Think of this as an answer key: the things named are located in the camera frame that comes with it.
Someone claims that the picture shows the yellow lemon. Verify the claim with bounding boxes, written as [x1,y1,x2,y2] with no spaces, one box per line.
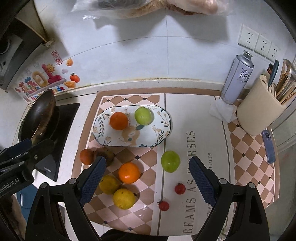
[112,188,136,210]
[99,175,122,195]

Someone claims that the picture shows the black range hood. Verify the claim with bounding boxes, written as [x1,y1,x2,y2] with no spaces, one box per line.
[1,0,50,90]

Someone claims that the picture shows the plastic bag with dark contents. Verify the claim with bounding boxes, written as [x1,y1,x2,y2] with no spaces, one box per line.
[71,0,166,20]

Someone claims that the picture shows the red cherry tomato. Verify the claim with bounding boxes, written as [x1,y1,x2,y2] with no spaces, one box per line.
[175,183,186,195]
[158,200,170,211]

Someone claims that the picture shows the white wall socket strip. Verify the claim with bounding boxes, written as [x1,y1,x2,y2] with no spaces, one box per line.
[237,25,280,61]

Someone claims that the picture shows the black frying pan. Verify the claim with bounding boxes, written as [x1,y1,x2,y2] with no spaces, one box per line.
[18,89,56,145]

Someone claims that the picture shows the green apple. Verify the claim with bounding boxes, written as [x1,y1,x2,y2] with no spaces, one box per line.
[134,107,154,126]
[161,151,180,173]

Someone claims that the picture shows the colourful wall sticker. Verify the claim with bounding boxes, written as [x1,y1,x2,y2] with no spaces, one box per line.
[13,50,80,103]

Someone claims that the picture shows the cream utensil holder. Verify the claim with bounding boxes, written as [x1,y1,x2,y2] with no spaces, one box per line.
[236,75,286,136]

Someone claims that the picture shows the plastic bag with eggs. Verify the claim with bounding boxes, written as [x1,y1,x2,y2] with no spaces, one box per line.
[161,0,234,16]

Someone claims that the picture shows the dark red brown fruit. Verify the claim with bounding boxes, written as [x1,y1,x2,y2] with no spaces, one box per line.
[79,149,94,165]

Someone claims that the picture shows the checkered brown table mat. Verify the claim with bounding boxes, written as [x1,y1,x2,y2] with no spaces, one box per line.
[78,92,278,236]

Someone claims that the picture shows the white folded tissue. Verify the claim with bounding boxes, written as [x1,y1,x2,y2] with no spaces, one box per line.
[209,99,237,123]

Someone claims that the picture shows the dark purple red fruit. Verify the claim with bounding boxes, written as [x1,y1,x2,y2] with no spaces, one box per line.
[93,147,115,167]

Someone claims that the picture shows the oval floral ceramic plate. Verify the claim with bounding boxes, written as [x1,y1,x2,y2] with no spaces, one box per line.
[92,104,171,147]

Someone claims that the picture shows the grey gas canister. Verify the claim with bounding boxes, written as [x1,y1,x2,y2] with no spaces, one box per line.
[221,50,254,105]

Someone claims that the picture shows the wooden chopsticks bundle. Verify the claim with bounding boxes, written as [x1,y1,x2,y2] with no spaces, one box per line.
[275,59,295,105]

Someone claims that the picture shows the orange mandarin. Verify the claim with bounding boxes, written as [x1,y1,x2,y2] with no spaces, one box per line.
[118,162,140,184]
[109,112,129,131]

